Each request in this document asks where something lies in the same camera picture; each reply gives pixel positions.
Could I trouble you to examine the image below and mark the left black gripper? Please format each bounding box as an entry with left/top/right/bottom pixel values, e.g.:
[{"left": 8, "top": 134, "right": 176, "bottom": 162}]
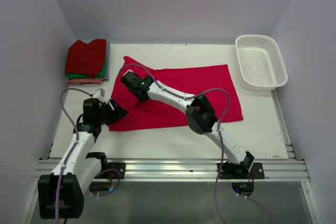
[{"left": 96, "top": 98, "right": 128, "bottom": 126}]

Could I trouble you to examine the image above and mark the pink red t shirt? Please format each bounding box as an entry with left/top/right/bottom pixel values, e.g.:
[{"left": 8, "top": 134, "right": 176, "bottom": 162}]
[{"left": 109, "top": 56, "right": 243, "bottom": 132}]

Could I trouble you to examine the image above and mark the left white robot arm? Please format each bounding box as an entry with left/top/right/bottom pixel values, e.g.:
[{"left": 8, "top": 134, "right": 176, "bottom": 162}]
[{"left": 38, "top": 98, "right": 128, "bottom": 221}]

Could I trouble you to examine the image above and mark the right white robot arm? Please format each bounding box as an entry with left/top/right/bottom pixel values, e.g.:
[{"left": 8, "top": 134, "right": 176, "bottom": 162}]
[{"left": 121, "top": 70, "right": 255, "bottom": 178}]

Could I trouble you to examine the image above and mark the blue folded shirt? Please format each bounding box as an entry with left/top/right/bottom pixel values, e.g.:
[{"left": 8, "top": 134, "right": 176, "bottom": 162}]
[{"left": 103, "top": 41, "right": 110, "bottom": 81}]

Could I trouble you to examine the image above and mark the salmon folded shirt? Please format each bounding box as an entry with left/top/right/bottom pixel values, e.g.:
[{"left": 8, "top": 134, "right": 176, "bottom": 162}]
[{"left": 66, "top": 78, "right": 103, "bottom": 86}]

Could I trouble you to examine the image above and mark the white plastic basket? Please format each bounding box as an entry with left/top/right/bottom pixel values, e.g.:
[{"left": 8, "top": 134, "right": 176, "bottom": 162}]
[{"left": 235, "top": 35, "right": 288, "bottom": 91}]

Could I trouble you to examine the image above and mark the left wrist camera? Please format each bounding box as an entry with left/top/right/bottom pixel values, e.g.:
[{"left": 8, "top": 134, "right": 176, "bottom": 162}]
[{"left": 91, "top": 88, "right": 105, "bottom": 103}]

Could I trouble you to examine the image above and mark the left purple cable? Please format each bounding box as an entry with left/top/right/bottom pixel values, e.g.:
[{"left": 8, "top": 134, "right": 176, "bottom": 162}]
[{"left": 54, "top": 88, "right": 122, "bottom": 224}]

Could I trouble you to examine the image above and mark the purple cable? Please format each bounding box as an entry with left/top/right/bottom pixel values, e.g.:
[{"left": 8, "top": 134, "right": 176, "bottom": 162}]
[
  {"left": 118, "top": 63, "right": 274, "bottom": 224},
  {"left": 54, "top": 88, "right": 122, "bottom": 224}
]

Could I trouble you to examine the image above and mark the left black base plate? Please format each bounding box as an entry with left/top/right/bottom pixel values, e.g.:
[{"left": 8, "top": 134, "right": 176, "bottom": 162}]
[{"left": 107, "top": 162, "right": 126, "bottom": 180}]

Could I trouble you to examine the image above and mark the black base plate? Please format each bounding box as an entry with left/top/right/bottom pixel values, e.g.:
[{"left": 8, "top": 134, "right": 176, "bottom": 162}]
[
  {"left": 217, "top": 162, "right": 265, "bottom": 179},
  {"left": 107, "top": 162, "right": 126, "bottom": 180}
]

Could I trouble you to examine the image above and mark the aluminium mounting rail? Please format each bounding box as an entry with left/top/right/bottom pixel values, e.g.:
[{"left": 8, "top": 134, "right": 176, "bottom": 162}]
[{"left": 33, "top": 158, "right": 312, "bottom": 182}]

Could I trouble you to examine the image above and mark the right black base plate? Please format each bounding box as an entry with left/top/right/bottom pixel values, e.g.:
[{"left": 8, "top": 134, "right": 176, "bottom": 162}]
[{"left": 217, "top": 162, "right": 265, "bottom": 179}]

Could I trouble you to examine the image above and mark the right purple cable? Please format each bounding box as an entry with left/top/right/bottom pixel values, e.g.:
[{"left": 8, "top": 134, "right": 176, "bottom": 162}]
[{"left": 118, "top": 63, "right": 274, "bottom": 224}]

